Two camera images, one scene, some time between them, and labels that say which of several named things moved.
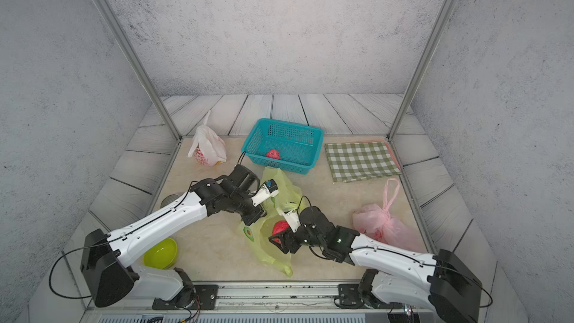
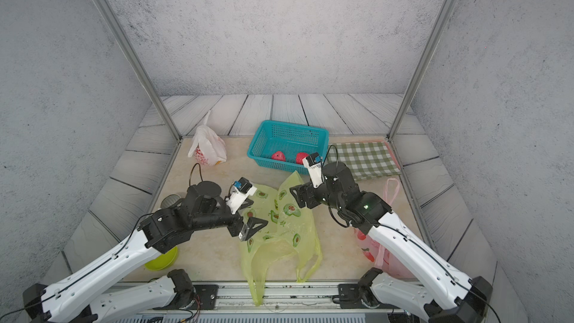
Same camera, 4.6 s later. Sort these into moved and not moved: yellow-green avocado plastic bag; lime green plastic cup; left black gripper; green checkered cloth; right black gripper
Moved: right black gripper; left black gripper; yellow-green avocado plastic bag
Not moved: green checkered cloth; lime green plastic cup
